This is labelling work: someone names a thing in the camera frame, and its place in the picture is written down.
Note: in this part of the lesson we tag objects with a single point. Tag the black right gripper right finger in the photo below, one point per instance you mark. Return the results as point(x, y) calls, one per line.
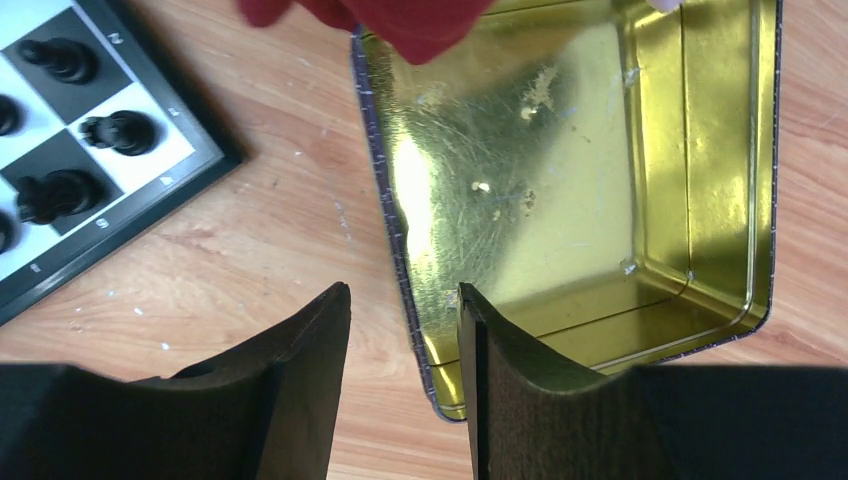
point(535, 414)

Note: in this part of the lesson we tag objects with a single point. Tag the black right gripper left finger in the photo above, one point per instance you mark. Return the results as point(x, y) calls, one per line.
point(263, 409)

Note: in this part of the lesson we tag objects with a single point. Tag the yellow metal tin tray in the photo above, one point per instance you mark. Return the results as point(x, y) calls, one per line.
point(604, 174)

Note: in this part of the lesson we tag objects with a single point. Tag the black pieces set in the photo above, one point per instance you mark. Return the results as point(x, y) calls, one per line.
point(81, 110)

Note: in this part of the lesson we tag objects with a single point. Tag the black white chessboard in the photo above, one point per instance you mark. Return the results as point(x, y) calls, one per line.
point(146, 56)

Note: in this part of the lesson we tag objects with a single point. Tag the dark red hanging shirt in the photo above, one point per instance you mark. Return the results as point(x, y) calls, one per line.
point(419, 30)

